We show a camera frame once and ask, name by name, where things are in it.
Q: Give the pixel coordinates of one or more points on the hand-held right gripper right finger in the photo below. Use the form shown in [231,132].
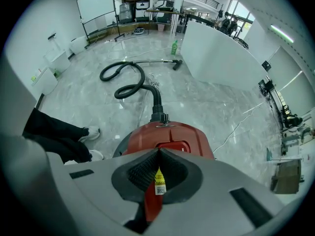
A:
[216,185]

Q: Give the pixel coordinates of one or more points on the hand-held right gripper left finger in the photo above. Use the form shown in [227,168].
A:
[81,193]

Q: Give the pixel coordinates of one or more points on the red and teal vacuum cleaner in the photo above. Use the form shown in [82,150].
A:
[147,136]

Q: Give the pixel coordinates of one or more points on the metal vacuum wand with nozzle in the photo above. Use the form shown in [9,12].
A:
[157,61]

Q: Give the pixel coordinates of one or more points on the person's right white shoe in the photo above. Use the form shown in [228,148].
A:
[96,155]

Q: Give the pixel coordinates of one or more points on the person's white shoe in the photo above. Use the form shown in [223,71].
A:
[96,155]
[92,133]

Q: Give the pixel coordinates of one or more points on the person's left white shoe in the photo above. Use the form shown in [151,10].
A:
[92,133]

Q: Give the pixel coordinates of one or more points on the person's black trousers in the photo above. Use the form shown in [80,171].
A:
[54,134]

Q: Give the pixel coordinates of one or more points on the brown cardboard box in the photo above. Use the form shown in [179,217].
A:
[286,177]

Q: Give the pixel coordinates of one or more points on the white counter block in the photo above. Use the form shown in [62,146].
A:
[221,55]

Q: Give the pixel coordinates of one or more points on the green plastic bottle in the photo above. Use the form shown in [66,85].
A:
[174,48]

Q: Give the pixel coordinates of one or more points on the pink waste bin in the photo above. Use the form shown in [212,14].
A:
[161,27]

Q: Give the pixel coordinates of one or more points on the round floor robot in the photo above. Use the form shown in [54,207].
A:
[139,31]

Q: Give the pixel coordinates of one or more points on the wooden table with equipment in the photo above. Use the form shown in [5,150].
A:
[162,10]

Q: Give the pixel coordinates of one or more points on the whiteboard on black stand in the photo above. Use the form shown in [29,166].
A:
[97,6]

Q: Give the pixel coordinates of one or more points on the white rounded pedestal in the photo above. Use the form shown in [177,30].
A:
[57,61]
[46,81]

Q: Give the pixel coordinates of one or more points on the white egg-shaped pedestal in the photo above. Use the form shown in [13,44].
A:
[77,45]

